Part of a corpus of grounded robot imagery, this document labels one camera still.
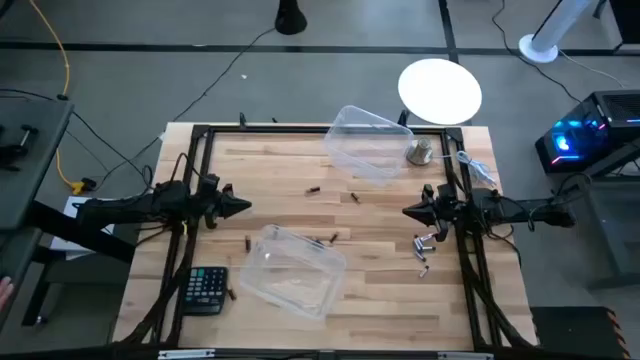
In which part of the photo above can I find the black calculator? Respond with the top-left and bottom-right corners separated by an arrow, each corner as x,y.
180,266 -> 229,316

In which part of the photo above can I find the black equipment case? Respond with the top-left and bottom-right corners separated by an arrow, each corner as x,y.
529,305 -> 632,360

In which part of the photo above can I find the white tower fan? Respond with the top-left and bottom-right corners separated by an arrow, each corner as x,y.
518,0 -> 594,64

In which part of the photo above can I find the white paper sheet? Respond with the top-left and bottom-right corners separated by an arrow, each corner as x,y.
49,195 -> 119,254

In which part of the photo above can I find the clear plastic bin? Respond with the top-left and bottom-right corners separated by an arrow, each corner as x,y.
239,224 -> 348,321
323,104 -> 415,187

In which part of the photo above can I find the black stand base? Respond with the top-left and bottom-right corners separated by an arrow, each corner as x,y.
274,0 -> 308,36

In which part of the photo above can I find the yellow cable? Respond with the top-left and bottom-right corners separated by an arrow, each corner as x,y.
28,0 -> 98,196

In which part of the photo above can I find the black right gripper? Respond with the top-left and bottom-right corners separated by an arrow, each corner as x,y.
402,183 -> 471,242

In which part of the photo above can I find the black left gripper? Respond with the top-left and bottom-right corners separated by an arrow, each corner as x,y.
197,173 -> 253,230

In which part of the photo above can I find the black tool on side table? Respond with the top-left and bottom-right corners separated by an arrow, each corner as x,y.
0,124 -> 40,173

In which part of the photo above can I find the silver bracket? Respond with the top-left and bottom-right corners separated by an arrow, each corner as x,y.
437,351 -> 494,360
158,348 -> 217,360

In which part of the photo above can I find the white coiled cable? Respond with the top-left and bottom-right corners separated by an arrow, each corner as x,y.
455,150 -> 497,187

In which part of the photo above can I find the black floor cable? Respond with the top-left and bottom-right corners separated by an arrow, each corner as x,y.
64,27 -> 276,192
491,0 -> 584,104

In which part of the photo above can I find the black metal table frame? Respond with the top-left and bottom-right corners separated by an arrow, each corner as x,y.
149,122 -> 536,352

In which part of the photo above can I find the black computer with coloured lights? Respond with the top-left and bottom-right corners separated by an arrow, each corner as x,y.
534,89 -> 640,174

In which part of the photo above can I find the person's hand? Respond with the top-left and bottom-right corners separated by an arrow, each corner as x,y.
0,277 -> 15,312

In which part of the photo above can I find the grey side table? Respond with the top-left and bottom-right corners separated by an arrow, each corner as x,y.
0,99 -> 75,321

